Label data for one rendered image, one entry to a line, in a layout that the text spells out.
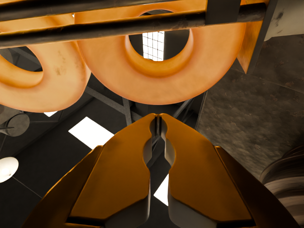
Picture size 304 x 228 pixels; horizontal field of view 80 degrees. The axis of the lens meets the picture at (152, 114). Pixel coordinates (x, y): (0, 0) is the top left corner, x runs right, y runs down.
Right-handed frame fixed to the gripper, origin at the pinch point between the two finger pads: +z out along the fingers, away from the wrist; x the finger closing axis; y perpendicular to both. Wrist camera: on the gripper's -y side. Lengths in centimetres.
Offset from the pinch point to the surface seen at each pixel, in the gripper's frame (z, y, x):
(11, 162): 286, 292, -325
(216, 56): 6.9, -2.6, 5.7
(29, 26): 6.1, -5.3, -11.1
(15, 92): 8.4, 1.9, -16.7
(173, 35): 789, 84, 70
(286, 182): 17.7, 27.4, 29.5
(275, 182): 19.0, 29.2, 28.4
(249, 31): 5.8, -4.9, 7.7
